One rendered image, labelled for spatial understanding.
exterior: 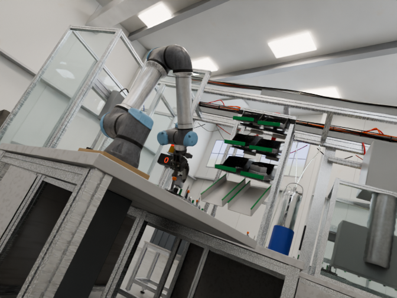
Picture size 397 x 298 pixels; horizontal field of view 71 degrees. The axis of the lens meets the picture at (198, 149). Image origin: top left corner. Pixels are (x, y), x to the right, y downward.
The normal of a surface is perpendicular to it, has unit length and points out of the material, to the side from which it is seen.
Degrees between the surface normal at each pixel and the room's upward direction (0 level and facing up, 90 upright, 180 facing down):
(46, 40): 90
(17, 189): 90
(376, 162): 90
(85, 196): 90
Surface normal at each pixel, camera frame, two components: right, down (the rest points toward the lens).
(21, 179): -0.26, -0.42
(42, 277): 0.71, 0.04
